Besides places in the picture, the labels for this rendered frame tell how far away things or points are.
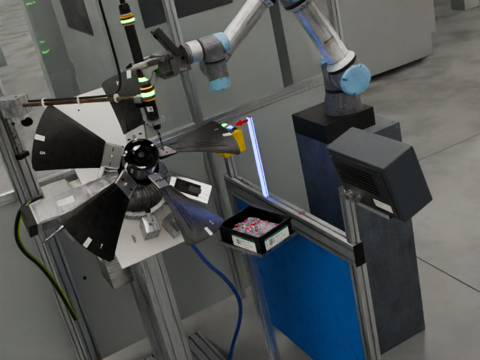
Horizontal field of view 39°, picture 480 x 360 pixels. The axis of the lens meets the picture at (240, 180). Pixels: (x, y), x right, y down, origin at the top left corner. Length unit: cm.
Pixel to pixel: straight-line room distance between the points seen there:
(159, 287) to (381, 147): 114
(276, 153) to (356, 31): 319
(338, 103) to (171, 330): 110
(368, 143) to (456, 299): 161
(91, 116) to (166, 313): 81
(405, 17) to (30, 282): 470
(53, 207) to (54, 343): 108
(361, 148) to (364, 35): 467
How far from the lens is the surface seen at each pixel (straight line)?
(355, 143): 193
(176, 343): 277
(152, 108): 230
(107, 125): 263
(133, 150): 229
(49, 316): 325
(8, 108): 269
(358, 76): 249
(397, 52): 679
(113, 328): 338
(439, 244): 381
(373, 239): 280
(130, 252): 245
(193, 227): 224
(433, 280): 353
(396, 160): 180
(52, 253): 297
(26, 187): 284
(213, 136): 243
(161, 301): 266
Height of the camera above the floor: 196
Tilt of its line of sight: 23 degrees down
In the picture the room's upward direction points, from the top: 13 degrees counter-clockwise
